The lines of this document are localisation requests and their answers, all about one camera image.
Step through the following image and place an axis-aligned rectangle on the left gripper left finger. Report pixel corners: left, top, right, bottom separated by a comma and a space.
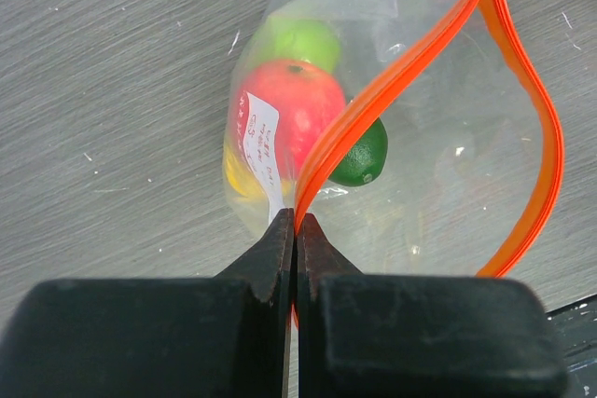
1, 209, 294, 397

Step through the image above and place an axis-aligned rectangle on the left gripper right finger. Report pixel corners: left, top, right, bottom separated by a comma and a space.
295, 215, 568, 397

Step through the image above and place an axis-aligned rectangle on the yellow pear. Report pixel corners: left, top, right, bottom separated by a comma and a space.
223, 140, 266, 200

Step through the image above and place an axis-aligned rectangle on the dark green avocado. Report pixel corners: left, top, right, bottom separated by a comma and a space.
328, 118, 388, 187

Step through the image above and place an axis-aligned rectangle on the clear zip top bag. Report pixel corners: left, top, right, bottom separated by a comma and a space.
220, 0, 566, 324

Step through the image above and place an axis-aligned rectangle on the red apple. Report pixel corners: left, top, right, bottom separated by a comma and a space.
229, 59, 345, 179

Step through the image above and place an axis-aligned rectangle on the green apple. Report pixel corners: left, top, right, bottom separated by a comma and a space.
248, 17, 341, 74

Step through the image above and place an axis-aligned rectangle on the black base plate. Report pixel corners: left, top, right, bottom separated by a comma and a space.
548, 295, 597, 398

